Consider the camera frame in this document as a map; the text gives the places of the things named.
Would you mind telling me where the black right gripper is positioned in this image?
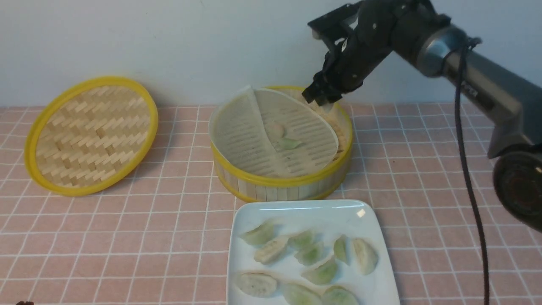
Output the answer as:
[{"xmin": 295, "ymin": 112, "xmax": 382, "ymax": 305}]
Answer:
[{"xmin": 302, "ymin": 0, "xmax": 399, "ymax": 106}]

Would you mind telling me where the pale dumpling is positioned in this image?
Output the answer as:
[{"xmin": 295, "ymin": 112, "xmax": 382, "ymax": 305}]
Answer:
[{"xmin": 267, "ymin": 123, "xmax": 286, "ymax": 139}]

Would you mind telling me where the green dumpling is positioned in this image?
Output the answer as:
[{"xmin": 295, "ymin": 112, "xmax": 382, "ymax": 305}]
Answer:
[{"xmin": 277, "ymin": 137, "xmax": 303, "ymax": 150}]

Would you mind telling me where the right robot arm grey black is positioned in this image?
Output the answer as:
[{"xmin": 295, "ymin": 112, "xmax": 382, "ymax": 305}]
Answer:
[{"xmin": 302, "ymin": 0, "xmax": 542, "ymax": 231}]

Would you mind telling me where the green dumpling plate top left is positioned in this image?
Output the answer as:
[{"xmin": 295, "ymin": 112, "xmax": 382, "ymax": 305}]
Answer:
[{"xmin": 240, "ymin": 220, "xmax": 275, "ymax": 247}]

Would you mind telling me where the green dumpling plate upper centre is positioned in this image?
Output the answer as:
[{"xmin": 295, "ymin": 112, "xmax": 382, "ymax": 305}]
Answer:
[{"xmin": 287, "ymin": 230, "xmax": 315, "ymax": 251}]

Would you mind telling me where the small green dumpling plate right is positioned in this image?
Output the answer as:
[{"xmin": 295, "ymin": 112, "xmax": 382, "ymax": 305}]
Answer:
[{"xmin": 333, "ymin": 234, "xmax": 349, "ymax": 265}]

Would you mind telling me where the white square plate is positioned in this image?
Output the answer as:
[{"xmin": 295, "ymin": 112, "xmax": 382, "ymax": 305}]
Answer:
[{"xmin": 227, "ymin": 200, "xmax": 400, "ymax": 305}]

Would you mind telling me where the pale dumpling plate middle left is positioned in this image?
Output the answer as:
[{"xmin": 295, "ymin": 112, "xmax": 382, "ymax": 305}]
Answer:
[{"xmin": 253, "ymin": 236, "xmax": 289, "ymax": 265}]

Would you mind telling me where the pale dumpling plate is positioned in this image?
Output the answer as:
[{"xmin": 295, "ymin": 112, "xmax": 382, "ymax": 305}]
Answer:
[
  {"xmin": 352, "ymin": 238, "xmax": 378, "ymax": 275},
  {"xmin": 235, "ymin": 272, "xmax": 279, "ymax": 299},
  {"xmin": 253, "ymin": 236, "xmax": 289, "ymax": 265}
]

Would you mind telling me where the pale dumpling plate far right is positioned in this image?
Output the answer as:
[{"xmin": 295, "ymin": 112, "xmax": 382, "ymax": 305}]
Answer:
[{"xmin": 352, "ymin": 238, "xmax": 378, "ymax": 275}]

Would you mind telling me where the green dumpling plate lower centre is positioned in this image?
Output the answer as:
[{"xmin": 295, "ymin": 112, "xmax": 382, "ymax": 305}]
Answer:
[{"xmin": 301, "ymin": 256, "xmax": 338, "ymax": 286}]

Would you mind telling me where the pale dumpling plate bottom left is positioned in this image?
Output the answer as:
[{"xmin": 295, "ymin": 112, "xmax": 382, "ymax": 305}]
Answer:
[{"xmin": 235, "ymin": 272, "xmax": 279, "ymax": 299}]

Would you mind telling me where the green dumpling plate bottom centre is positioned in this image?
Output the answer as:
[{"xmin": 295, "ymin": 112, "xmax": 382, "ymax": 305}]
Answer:
[{"xmin": 282, "ymin": 283, "xmax": 323, "ymax": 305}]

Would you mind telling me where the green dumpling plate bottom right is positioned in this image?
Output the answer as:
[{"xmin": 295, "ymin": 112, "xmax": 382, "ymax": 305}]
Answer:
[{"xmin": 321, "ymin": 285, "xmax": 359, "ymax": 305}]

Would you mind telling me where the white silicone steamer liner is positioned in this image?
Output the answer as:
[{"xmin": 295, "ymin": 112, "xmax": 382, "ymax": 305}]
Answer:
[{"xmin": 209, "ymin": 86, "xmax": 339, "ymax": 178}]

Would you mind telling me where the yellow rimmed bamboo steamer basket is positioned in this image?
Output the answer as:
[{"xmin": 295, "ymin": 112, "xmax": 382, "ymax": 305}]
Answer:
[{"xmin": 208, "ymin": 86, "xmax": 354, "ymax": 202}]

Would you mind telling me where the yellow rimmed bamboo steamer lid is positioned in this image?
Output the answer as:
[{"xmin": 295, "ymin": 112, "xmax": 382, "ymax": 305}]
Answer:
[{"xmin": 25, "ymin": 76, "xmax": 159, "ymax": 197}]

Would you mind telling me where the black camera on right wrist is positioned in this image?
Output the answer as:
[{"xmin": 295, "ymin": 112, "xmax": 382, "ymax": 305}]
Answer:
[{"xmin": 307, "ymin": 1, "xmax": 362, "ymax": 52}]

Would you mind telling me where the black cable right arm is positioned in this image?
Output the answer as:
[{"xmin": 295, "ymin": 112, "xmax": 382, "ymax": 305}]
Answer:
[{"xmin": 454, "ymin": 37, "xmax": 491, "ymax": 305}]

